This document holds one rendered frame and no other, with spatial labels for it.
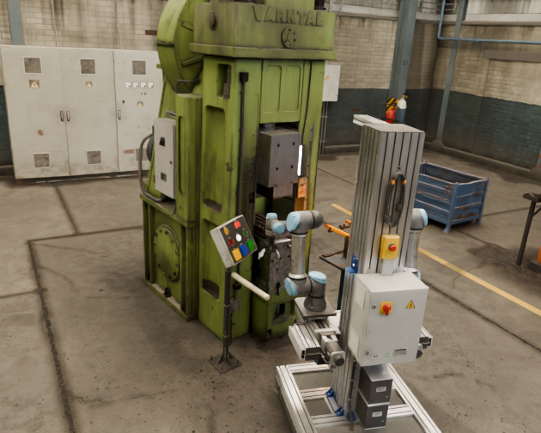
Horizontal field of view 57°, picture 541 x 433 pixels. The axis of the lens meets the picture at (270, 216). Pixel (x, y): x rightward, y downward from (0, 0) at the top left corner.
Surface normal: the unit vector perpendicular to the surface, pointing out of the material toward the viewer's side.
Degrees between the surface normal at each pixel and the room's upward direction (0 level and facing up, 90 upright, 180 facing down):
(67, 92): 90
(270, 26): 90
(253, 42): 90
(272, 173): 90
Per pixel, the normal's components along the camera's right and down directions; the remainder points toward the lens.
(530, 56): -0.88, 0.11
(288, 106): 0.62, 0.30
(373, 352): 0.27, 0.31
